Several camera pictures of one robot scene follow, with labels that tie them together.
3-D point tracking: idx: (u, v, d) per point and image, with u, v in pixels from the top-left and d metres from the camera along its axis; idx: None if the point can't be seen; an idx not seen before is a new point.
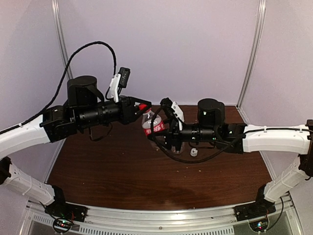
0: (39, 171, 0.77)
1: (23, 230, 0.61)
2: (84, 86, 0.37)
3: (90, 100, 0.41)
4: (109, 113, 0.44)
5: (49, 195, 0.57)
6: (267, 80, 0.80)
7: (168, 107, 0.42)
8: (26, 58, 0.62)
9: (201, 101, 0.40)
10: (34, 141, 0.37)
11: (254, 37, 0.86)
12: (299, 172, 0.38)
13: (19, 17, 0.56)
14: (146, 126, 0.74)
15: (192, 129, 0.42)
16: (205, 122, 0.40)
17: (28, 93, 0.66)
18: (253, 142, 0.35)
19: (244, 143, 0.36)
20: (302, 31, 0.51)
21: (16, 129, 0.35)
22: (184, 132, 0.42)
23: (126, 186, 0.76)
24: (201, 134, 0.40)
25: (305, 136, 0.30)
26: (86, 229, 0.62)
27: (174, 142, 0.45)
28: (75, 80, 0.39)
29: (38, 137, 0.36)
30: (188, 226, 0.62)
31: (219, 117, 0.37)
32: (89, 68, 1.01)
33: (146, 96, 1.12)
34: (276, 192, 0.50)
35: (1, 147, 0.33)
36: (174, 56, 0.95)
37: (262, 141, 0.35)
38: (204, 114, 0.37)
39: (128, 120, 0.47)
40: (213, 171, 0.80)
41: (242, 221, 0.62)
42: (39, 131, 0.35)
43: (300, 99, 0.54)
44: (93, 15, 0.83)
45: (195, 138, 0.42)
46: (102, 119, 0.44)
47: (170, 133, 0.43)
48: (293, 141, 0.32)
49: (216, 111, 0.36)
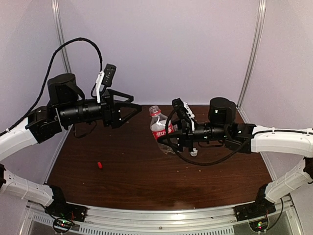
0: (38, 171, 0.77)
1: (23, 230, 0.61)
2: (63, 84, 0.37)
3: (71, 98, 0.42)
4: (89, 111, 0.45)
5: (47, 196, 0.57)
6: (267, 80, 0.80)
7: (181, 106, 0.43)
8: (26, 58, 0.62)
9: (213, 100, 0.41)
10: (24, 144, 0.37)
11: (254, 37, 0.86)
12: (304, 174, 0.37)
13: (19, 17, 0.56)
14: (154, 129, 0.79)
15: (205, 129, 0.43)
16: (215, 121, 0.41)
17: (28, 93, 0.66)
18: (260, 142, 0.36)
19: (253, 143, 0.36)
20: (302, 32, 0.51)
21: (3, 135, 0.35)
22: (196, 133, 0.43)
23: (126, 186, 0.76)
24: (213, 132, 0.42)
25: (312, 139, 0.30)
26: (86, 229, 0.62)
27: (187, 144, 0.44)
28: (53, 79, 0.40)
29: (27, 139, 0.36)
30: (188, 226, 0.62)
31: (229, 115, 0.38)
32: (89, 68, 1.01)
33: (146, 96, 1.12)
34: (276, 192, 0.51)
35: None
36: (174, 56, 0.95)
37: (269, 142, 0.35)
38: (216, 112, 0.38)
39: (111, 123, 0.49)
40: (213, 171, 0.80)
41: (242, 221, 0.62)
42: (27, 134, 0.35)
43: (300, 99, 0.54)
44: (93, 15, 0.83)
45: (207, 137, 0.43)
46: (86, 117, 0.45)
47: (183, 135, 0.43)
48: (300, 144, 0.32)
49: (227, 110, 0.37)
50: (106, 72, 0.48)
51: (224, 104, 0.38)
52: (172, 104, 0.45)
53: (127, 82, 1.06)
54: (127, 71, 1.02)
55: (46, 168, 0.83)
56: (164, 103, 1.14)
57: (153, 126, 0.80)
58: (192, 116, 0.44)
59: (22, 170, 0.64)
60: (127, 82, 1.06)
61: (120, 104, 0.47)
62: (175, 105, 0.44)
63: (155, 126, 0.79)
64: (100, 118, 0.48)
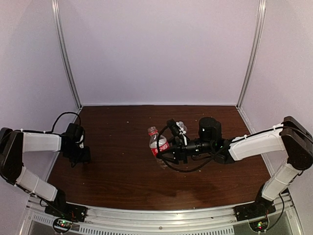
0: (40, 169, 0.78)
1: (23, 230, 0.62)
2: (79, 127, 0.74)
3: (77, 137, 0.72)
4: (78, 148, 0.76)
5: (52, 187, 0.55)
6: (267, 80, 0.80)
7: (173, 125, 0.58)
8: (26, 59, 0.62)
9: (203, 119, 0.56)
10: (50, 147, 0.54)
11: (254, 37, 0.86)
12: (288, 166, 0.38)
13: (19, 18, 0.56)
14: (153, 146, 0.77)
15: (195, 144, 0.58)
16: (205, 137, 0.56)
17: (28, 94, 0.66)
18: (237, 150, 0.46)
19: (232, 152, 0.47)
20: (302, 31, 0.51)
21: (40, 133, 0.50)
22: (189, 147, 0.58)
23: (126, 185, 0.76)
24: (202, 147, 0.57)
25: (277, 133, 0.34)
26: (86, 229, 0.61)
27: (182, 156, 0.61)
28: (72, 125, 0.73)
29: (53, 142, 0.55)
30: (188, 226, 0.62)
31: (215, 131, 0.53)
32: (89, 69, 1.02)
33: (146, 96, 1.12)
34: (270, 190, 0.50)
35: (42, 138, 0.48)
36: (174, 57, 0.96)
37: (244, 148, 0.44)
38: (203, 130, 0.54)
39: (83, 159, 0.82)
40: (213, 172, 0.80)
41: (242, 221, 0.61)
42: (57, 145, 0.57)
43: (300, 99, 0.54)
44: (93, 16, 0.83)
45: (198, 150, 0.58)
46: (73, 152, 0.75)
47: (177, 149, 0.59)
48: (270, 141, 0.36)
49: (212, 129, 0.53)
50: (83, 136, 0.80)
51: (211, 124, 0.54)
52: (167, 122, 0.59)
53: (127, 82, 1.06)
54: (127, 71, 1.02)
55: (48, 164, 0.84)
56: (164, 102, 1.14)
57: (151, 144, 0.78)
58: (184, 132, 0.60)
59: None
60: (127, 81, 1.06)
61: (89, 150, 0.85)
62: (169, 124, 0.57)
63: (153, 143, 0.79)
64: (77, 156, 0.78)
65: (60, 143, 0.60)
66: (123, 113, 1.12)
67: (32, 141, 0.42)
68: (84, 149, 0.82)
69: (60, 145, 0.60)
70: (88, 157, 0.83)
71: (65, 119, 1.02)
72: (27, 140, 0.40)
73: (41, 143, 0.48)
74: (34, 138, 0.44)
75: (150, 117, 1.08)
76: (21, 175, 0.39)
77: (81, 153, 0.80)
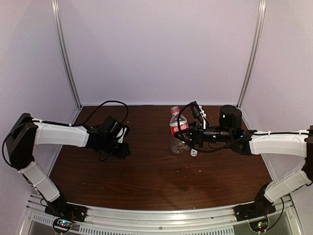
0: (42, 164, 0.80)
1: (23, 230, 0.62)
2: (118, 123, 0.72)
3: (112, 134, 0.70)
4: (112, 143, 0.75)
5: (56, 190, 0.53)
6: (267, 80, 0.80)
7: (195, 105, 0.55)
8: (26, 59, 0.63)
9: (223, 106, 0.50)
10: (71, 142, 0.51)
11: (254, 36, 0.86)
12: (301, 173, 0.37)
13: (19, 19, 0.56)
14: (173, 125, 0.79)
15: (214, 129, 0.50)
16: (223, 124, 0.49)
17: (28, 94, 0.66)
18: (258, 146, 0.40)
19: (251, 146, 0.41)
20: (302, 32, 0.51)
21: (67, 127, 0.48)
22: (206, 131, 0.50)
23: (126, 185, 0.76)
24: (220, 134, 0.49)
25: (302, 138, 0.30)
26: (86, 229, 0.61)
27: (198, 139, 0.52)
28: (111, 119, 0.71)
29: (75, 138, 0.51)
30: (189, 226, 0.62)
31: (234, 121, 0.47)
32: (89, 69, 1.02)
33: (145, 96, 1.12)
34: (274, 191, 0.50)
35: (63, 133, 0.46)
36: (174, 58, 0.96)
37: (267, 145, 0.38)
38: (223, 117, 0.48)
39: (119, 154, 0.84)
40: (213, 172, 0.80)
41: (242, 221, 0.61)
42: (81, 142, 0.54)
43: (300, 99, 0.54)
44: (93, 16, 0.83)
45: (215, 136, 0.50)
46: (107, 147, 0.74)
47: (195, 130, 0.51)
48: (293, 144, 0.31)
49: (233, 116, 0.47)
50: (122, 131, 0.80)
51: (231, 110, 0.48)
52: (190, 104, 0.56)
53: (128, 82, 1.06)
54: (127, 71, 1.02)
55: (50, 159, 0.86)
56: (164, 103, 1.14)
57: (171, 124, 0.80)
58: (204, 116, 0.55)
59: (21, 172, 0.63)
60: (127, 81, 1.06)
61: (126, 146, 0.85)
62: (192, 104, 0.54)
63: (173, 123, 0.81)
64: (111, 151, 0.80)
65: (86, 141, 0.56)
66: (123, 113, 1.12)
67: (49, 135, 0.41)
68: (122, 144, 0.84)
69: (85, 142, 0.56)
70: (125, 151, 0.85)
71: (65, 119, 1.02)
72: (40, 134, 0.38)
73: (61, 138, 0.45)
74: (50, 133, 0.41)
75: (150, 117, 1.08)
76: (27, 167, 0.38)
77: (118, 148, 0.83)
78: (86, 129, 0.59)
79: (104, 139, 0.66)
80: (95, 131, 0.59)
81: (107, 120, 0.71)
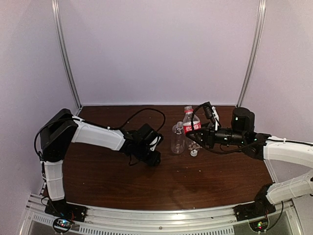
0: None
1: (23, 230, 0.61)
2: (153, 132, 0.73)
3: (146, 141, 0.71)
4: (146, 151, 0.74)
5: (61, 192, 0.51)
6: (267, 80, 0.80)
7: (208, 106, 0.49)
8: (26, 58, 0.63)
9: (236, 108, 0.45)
10: (104, 143, 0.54)
11: (254, 36, 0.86)
12: (310, 183, 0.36)
13: (19, 18, 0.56)
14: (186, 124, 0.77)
15: (226, 132, 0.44)
16: (235, 126, 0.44)
17: (28, 94, 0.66)
18: (272, 151, 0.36)
19: (264, 150, 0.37)
20: (302, 32, 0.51)
21: (106, 130, 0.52)
22: (217, 132, 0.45)
23: (126, 185, 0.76)
24: (232, 137, 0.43)
25: None
26: (86, 229, 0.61)
27: (209, 140, 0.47)
28: (146, 127, 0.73)
29: (111, 141, 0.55)
30: (188, 226, 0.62)
31: (247, 124, 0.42)
32: (89, 69, 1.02)
33: (146, 96, 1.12)
34: (277, 193, 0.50)
35: (101, 136, 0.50)
36: (174, 57, 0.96)
37: (280, 152, 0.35)
38: (236, 119, 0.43)
39: (149, 162, 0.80)
40: (213, 172, 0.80)
41: (242, 221, 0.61)
42: (115, 145, 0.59)
43: (299, 99, 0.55)
44: (93, 15, 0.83)
45: (227, 139, 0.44)
46: (140, 154, 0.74)
47: (206, 131, 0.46)
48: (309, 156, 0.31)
49: (246, 119, 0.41)
50: (157, 139, 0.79)
51: (245, 112, 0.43)
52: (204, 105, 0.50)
53: (128, 82, 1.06)
54: (127, 70, 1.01)
55: None
56: (164, 102, 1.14)
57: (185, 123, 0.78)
58: (216, 116, 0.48)
59: (21, 171, 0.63)
60: (127, 81, 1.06)
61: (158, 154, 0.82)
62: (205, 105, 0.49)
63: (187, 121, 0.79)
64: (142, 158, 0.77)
65: (121, 145, 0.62)
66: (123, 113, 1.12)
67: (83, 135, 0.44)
68: (155, 152, 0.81)
69: (119, 146, 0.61)
70: (156, 160, 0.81)
71: None
72: (78, 132, 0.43)
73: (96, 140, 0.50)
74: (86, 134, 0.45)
75: (150, 117, 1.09)
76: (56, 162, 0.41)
77: (151, 156, 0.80)
78: (122, 133, 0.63)
79: (136, 145, 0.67)
80: (130, 138, 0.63)
81: (144, 128, 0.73)
